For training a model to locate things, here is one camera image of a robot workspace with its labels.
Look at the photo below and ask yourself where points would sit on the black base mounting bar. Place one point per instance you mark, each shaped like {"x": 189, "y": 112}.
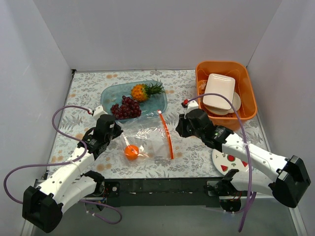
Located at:
{"x": 197, "y": 191}

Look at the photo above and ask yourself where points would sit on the orange plastic basket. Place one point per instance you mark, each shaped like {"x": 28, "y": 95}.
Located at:
{"x": 243, "y": 87}

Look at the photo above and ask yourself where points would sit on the clear zip top bag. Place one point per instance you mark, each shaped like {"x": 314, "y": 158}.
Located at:
{"x": 150, "y": 135}

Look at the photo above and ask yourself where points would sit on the aluminium frame rail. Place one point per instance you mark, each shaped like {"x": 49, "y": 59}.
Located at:
{"x": 267, "y": 217}

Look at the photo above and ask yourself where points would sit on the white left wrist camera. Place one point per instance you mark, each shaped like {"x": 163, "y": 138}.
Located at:
{"x": 98, "y": 111}

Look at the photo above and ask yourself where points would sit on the watermelon pattern round plate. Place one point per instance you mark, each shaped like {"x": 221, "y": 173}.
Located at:
{"x": 225, "y": 162}

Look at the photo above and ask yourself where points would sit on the white rectangular plate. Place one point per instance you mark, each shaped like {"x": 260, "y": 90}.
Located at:
{"x": 222, "y": 85}

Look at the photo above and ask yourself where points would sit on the purple fake grape bunch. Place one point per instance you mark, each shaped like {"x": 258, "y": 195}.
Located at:
{"x": 120, "y": 112}
{"x": 130, "y": 108}

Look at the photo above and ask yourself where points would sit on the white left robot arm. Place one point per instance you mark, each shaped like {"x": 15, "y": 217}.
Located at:
{"x": 45, "y": 204}

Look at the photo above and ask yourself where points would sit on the cream round plate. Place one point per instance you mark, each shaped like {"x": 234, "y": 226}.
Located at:
{"x": 236, "y": 104}

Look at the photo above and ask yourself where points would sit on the teal transparent plastic tray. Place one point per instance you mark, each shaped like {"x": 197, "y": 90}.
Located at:
{"x": 113, "y": 95}

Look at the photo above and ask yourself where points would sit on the fake pineapple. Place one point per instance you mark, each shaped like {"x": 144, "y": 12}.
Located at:
{"x": 143, "y": 92}

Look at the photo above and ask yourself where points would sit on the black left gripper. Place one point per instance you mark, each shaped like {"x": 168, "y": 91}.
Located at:
{"x": 117, "y": 130}

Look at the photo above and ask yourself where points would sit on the fake orange fruit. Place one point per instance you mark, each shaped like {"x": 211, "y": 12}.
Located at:
{"x": 131, "y": 152}

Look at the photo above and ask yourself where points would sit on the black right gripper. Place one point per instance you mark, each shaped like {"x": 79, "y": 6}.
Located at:
{"x": 180, "y": 127}

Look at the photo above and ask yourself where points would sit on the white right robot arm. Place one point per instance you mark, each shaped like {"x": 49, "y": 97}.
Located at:
{"x": 286, "y": 179}

